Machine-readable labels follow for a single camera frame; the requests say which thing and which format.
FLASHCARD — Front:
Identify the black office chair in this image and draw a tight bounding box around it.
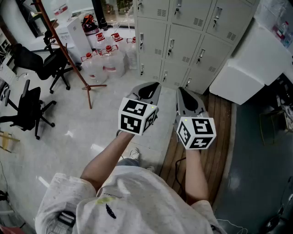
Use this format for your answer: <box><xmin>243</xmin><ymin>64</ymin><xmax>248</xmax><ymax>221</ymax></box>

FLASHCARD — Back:
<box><xmin>0</xmin><ymin>79</ymin><xmax>57</xmax><ymax>140</ymax></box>
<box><xmin>12</xmin><ymin>31</ymin><xmax>82</xmax><ymax>94</ymax></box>

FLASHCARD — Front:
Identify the clear plastic bottle red label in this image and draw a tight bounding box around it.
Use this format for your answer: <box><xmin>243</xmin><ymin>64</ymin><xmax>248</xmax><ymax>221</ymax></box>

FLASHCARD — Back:
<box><xmin>279</xmin><ymin>21</ymin><xmax>289</xmax><ymax>41</ymax></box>

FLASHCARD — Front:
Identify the white appliance box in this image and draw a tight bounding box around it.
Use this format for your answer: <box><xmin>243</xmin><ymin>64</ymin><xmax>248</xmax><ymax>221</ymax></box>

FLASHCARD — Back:
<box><xmin>209</xmin><ymin>18</ymin><xmax>293</xmax><ymax>106</ymax></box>

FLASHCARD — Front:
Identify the person's speckled white t-shirt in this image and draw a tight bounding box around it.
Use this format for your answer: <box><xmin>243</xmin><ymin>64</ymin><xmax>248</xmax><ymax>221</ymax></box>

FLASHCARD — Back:
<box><xmin>34</xmin><ymin>165</ymin><xmax>227</xmax><ymax>234</ymax></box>

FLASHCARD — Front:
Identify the light wooden frame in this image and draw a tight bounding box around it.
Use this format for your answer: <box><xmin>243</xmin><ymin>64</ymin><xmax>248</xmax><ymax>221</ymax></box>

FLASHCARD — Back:
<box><xmin>0</xmin><ymin>130</ymin><xmax>21</xmax><ymax>154</ymax></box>

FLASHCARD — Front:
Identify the large water jug red label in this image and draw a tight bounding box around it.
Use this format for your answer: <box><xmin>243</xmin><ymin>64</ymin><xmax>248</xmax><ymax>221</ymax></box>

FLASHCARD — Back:
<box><xmin>53</xmin><ymin>0</ymin><xmax>73</xmax><ymax>23</ymax></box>

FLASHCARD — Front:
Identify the white cable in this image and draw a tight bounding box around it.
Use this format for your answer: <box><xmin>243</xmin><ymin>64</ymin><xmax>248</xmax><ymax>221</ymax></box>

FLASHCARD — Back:
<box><xmin>216</xmin><ymin>218</ymin><xmax>248</xmax><ymax>234</ymax></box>

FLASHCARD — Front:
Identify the gold wire frame stand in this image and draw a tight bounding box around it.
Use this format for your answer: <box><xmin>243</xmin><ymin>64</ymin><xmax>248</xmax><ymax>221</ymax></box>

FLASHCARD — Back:
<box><xmin>259</xmin><ymin>110</ymin><xmax>288</xmax><ymax>146</ymax></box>

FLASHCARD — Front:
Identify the person's left forearm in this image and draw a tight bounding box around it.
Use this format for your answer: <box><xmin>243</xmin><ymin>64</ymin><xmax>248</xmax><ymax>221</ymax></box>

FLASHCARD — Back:
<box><xmin>80</xmin><ymin>131</ymin><xmax>136</xmax><ymax>192</ymax></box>

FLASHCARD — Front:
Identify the white water dispenser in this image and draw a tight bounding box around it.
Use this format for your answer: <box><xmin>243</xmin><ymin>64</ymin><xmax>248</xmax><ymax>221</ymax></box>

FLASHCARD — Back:
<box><xmin>55</xmin><ymin>17</ymin><xmax>92</xmax><ymax>64</ymax></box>

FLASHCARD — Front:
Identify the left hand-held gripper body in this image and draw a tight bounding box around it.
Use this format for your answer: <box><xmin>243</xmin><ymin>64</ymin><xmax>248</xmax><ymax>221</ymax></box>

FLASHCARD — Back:
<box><xmin>118</xmin><ymin>81</ymin><xmax>162</xmax><ymax>136</ymax></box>

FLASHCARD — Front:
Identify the person's grey trouser leg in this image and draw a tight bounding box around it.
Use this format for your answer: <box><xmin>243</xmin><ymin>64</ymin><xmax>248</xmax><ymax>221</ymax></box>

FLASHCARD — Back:
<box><xmin>116</xmin><ymin>158</ymin><xmax>140</xmax><ymax>167</ymax></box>

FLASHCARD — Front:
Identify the person's right forearm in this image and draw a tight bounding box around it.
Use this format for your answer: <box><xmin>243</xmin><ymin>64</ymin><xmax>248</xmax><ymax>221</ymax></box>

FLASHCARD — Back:
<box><xmin>184</xmin><ymin>148</ymin><xmax>210</xmax><ymax>205</ymax></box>

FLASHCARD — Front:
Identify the red-brown tripod stand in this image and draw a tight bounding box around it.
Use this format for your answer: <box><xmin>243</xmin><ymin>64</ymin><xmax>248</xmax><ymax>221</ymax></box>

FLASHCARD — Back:
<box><xmin>31</xmin><ymin>0</ymin><xmax>108</xmax><ymax>110</ymax></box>

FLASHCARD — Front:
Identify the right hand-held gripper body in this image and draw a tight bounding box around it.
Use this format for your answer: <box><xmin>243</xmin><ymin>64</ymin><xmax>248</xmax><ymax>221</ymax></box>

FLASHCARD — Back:
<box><xmin>173</xmin><ymin>86</ymin><xmax>217</xmax><ymax>150</ymax></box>

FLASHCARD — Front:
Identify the black cable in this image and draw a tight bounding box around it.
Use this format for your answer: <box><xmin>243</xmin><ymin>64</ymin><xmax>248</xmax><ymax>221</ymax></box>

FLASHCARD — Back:
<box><xmin>175</xmin><ymin>157</ymin><xmax>187</xmax><ymax>202</ymax></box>

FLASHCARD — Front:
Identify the black window frame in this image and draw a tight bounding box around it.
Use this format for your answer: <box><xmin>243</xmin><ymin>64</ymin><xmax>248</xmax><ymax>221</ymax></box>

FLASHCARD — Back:
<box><xmin>91</xmin><ymin>0</ymin><xmax>136</xmax><ymax>29</ymax></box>

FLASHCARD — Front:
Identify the orange and black helmet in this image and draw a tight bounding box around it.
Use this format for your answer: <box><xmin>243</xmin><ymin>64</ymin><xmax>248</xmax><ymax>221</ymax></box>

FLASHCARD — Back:
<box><xmin>81</xmin><ymin>14</ymin><xmax>99</xmax><ymax>35</ymax></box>

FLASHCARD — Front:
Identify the grey metal locker cabinet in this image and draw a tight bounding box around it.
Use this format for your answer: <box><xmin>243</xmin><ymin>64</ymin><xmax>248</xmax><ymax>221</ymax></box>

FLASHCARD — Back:
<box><xmin>132</xmin><ymin>0</ymin><xmax>261</xmax><ymax>95</ymax></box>

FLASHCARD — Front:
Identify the patterned white cushion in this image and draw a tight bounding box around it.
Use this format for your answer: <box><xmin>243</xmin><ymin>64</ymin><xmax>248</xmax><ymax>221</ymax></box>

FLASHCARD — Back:
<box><xmin>280</xmin><ymin>104</ymin><xmax>293</xmax><ymax>131</ymax></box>

